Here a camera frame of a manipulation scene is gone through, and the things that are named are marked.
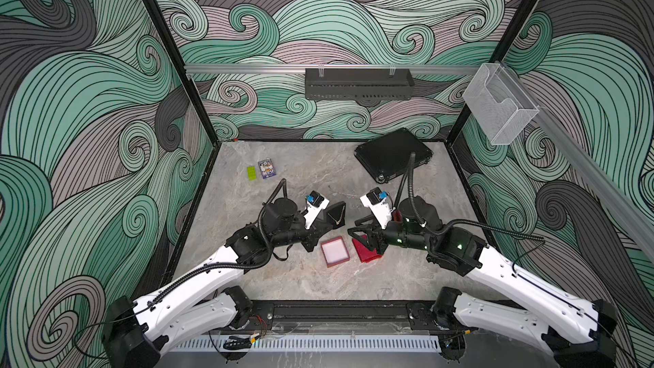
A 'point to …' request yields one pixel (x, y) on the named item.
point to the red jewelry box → (335, 251)
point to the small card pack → (266, 168)
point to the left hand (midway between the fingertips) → (331, 224)
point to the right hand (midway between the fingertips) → (351, 230)
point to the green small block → (251, 173)
